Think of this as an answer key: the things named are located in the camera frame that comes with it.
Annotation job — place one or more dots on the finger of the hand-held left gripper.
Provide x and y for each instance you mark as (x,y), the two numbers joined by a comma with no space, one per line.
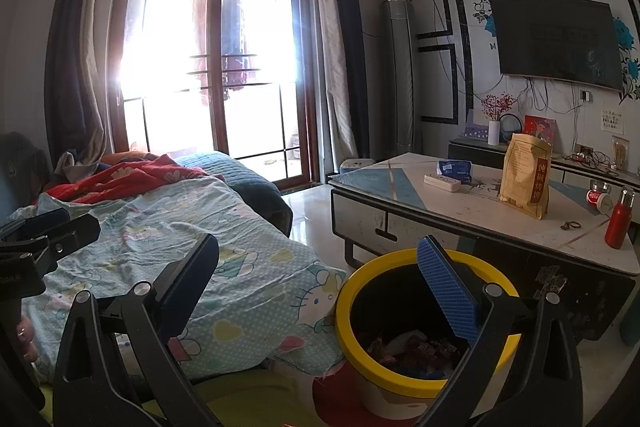
(75,232)
(42,222)

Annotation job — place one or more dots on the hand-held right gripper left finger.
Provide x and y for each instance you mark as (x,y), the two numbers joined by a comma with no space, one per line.
(192,282)

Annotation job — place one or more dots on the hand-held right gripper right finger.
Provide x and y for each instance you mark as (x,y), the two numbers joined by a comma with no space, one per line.
(447,292)

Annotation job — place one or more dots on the heap of wrappers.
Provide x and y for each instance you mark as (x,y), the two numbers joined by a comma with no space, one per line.
(415,352)

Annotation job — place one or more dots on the black bin with yellow rim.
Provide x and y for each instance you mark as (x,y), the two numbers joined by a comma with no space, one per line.
(345,307)

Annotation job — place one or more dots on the person's left hand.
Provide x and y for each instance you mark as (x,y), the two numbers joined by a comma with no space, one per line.
(25,337)

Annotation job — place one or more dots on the cartoon cat printed blanket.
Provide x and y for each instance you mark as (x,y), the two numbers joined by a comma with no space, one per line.
(240,267)

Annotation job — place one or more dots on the grey cloth heap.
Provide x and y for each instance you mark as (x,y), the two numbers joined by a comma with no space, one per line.
(80,157)

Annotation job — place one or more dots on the red floral blanket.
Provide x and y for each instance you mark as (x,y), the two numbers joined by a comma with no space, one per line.
(130,179)

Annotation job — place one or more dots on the orange pillow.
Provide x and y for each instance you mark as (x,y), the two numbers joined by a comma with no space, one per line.
(130,157)

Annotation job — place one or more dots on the white power strip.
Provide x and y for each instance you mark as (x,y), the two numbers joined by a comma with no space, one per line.
(442,182)

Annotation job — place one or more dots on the coffee table with drawers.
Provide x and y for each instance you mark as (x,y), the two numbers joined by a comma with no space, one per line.
(365,217)

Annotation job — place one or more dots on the teal quilted sofa cover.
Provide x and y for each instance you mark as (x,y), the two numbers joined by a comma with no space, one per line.
(235,172)

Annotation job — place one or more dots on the blue tissue pack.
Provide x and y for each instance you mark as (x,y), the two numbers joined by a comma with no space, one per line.
(455,169)

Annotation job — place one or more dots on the person's lime green clothing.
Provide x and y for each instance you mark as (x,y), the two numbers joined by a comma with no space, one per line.
(235,399)

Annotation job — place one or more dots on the beige curtain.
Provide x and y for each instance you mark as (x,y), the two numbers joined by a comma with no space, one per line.
(97,107)
(330,82)

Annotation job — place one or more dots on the yellow paper bag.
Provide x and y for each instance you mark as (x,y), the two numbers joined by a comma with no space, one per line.
(525,177)

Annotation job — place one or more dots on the television cabinet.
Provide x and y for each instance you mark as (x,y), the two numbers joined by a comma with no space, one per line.
(475,152)

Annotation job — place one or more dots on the white and blue stool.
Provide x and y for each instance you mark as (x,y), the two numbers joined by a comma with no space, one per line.
(357,166)

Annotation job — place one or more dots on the pale purple box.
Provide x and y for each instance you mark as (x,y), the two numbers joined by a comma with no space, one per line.
(475,132)

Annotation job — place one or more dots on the white vase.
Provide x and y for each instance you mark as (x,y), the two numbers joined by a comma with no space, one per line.
(493,134)

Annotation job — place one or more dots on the round black-framed ornament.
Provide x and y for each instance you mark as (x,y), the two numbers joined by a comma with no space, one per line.
(500,127)

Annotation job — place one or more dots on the red-labelled jar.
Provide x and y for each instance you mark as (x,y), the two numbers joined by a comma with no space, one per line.
(597,197)

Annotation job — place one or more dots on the red thermos bottle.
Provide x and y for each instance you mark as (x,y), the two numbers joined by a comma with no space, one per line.
(617,224)

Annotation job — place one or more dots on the green bucket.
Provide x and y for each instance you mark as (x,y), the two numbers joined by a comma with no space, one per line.
(631,327)

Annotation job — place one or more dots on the red picture box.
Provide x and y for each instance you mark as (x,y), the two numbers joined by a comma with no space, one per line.
(540,129)

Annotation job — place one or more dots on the red artificial flowers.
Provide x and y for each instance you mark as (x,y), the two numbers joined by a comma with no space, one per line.
(497,107)

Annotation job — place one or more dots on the hanging packet of sticks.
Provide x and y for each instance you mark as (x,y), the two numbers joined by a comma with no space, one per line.
(621,152)

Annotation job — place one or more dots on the brown-framed balcony door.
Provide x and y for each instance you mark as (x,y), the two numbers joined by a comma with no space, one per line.
(215,57)

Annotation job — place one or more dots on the hanging pink garment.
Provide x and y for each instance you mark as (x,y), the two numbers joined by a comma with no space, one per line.
(202,47)

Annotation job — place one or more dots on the standing air conditioner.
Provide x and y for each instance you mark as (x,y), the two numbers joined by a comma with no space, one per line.
(399,72)

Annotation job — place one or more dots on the paper note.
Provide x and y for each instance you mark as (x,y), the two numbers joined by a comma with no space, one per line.
(610,119)

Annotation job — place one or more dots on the hanging purple garment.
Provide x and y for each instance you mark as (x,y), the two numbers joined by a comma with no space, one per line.
(235,47)

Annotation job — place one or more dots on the wall socket with charger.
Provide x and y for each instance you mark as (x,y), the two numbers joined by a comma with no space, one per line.
(585,96)

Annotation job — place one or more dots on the wall-mounted television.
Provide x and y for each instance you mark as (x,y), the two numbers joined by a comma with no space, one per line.
(555,42)

